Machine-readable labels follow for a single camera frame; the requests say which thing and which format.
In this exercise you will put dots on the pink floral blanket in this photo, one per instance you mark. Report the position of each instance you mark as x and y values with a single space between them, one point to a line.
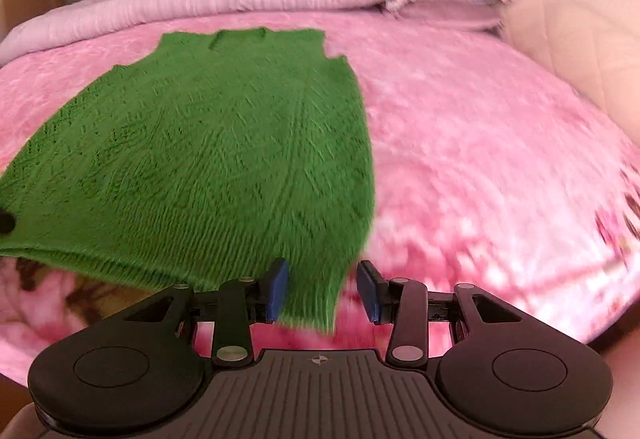
475 144

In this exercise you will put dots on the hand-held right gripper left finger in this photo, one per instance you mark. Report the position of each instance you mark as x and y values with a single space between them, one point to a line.
277 291

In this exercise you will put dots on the white quilted headboard cushion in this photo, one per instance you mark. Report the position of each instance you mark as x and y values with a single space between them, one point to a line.
575 34

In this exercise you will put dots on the pink folded quilt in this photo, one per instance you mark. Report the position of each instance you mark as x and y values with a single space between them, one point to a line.
450 9

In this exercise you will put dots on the green knit sweater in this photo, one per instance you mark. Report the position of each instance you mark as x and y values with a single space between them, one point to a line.
200 144

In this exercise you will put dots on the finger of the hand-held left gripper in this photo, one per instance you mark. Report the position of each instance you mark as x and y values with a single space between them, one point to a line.
5 221

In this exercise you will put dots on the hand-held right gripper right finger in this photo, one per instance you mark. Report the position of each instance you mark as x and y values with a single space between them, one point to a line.
367 294

